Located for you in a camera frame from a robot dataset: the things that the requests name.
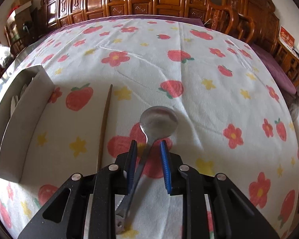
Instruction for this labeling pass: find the stainless steel fork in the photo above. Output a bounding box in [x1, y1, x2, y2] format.
[19, 78, 34, 99]

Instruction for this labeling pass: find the red greeting card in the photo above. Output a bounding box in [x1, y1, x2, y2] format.
[279, 26, 295, 49]

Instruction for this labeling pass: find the stainless steel spoon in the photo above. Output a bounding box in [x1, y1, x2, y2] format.
[115, 106, 178, 234]

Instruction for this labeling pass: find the grey metal utensil tray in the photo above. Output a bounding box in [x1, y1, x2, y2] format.
[0, 65, 55, 183]

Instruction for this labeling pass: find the carved wooden long sofa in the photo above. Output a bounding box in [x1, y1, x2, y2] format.
[39, 0, 235, 36]

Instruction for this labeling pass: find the purple armchair cushion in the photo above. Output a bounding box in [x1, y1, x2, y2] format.
[251, 44, 297, 95]

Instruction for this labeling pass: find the dark wooden cabinet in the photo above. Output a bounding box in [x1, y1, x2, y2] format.
[4, 8, 39, 57]

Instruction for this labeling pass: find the white red box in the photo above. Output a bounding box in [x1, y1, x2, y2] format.
[7, 1, 32, 19]

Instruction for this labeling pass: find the strawberry flower print tablecloth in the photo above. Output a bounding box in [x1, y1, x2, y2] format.
[0, 19, 299, 238]

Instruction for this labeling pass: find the small fluffy dog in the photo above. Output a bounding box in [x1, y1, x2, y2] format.
[286, 97, 299, 121]

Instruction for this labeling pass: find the carved wooden armchair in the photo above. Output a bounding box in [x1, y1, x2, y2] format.
[222, 0, 299, 87]

